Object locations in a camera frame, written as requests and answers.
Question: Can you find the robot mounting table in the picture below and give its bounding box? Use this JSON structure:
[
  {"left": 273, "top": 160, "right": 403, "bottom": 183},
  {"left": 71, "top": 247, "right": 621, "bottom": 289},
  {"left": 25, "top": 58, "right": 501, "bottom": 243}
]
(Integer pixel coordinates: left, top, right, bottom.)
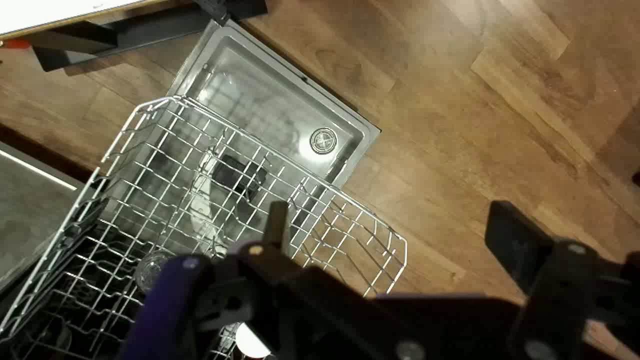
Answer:
[{"left": 0, "top": 0, "right": 267, "bottom": 74}]

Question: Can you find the white ceramic mug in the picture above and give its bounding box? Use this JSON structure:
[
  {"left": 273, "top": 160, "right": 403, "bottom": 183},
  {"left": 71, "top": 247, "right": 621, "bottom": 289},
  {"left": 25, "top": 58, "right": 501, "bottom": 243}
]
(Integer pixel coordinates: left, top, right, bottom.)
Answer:
[{"left": 232, "top": 319, "right": 272, "bottom": 360}]

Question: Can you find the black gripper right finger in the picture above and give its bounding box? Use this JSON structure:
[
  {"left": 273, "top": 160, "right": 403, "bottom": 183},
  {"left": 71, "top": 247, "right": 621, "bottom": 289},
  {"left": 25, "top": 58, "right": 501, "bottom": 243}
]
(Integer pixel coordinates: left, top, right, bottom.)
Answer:
[{"left": 484, "top": 198, "right": 640, "bottom": 360}]

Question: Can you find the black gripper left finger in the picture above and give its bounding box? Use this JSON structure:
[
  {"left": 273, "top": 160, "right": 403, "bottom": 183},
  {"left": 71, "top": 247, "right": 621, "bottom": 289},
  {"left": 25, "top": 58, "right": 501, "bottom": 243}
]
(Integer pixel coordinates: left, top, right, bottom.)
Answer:
[{"left": 191, "top": 198, "right": 375, "bottom": 360}]

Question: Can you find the wire dishwasher rack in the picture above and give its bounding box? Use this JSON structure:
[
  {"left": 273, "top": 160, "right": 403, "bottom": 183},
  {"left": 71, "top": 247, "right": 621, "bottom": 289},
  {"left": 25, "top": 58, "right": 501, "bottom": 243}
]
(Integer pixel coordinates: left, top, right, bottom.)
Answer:
[{"left": 0, "top": 94, "right": 409, "bottom": 360}]

